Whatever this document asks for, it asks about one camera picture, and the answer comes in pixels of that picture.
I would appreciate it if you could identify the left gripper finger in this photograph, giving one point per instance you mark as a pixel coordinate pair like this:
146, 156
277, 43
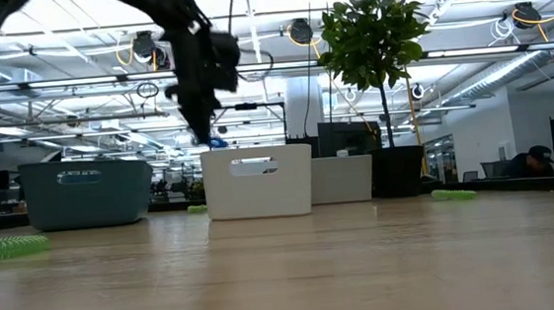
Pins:
202, 123

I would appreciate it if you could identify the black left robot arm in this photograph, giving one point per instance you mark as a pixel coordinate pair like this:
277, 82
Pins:
166, 5

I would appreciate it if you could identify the white plastic bin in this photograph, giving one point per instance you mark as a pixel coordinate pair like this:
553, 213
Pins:
260, 196

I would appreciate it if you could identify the teal plastic bin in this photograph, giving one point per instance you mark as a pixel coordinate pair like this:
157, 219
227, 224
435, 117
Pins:
112, 197

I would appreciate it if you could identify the grey plastic bin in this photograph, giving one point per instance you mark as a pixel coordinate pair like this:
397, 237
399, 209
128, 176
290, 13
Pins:
341, 179

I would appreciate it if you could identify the green plant in black pot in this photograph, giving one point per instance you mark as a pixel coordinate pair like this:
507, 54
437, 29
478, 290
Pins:
372, 38

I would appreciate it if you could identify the person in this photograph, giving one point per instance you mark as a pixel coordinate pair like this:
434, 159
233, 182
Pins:
530, 167

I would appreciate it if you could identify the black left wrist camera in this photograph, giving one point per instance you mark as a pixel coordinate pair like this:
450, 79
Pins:
225, 55

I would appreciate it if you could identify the black background stand frame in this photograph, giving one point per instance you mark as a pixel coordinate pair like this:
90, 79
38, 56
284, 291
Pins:
253, 106

